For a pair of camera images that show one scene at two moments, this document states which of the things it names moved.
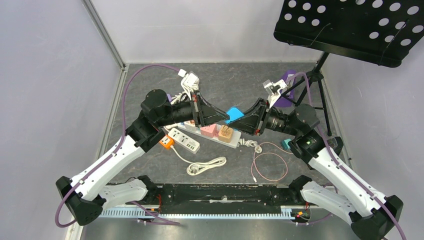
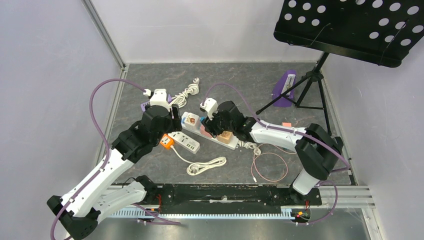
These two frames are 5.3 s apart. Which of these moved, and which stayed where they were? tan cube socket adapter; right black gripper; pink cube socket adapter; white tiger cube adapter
Moved: right black gripper
Stayed: tan cube socket adapter; pink cube socket adapter; white tiger cube adapter
